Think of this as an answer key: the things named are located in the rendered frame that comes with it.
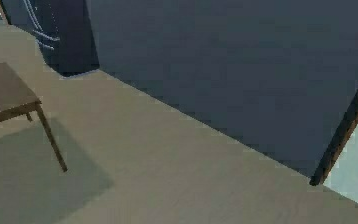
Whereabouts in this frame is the brown wooden table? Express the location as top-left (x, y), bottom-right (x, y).
top-left (0, 61), bottom-right (69, 173)

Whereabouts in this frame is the dark brown door frame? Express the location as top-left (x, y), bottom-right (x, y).
top-left (309, 65), bottom-right (358, 187)

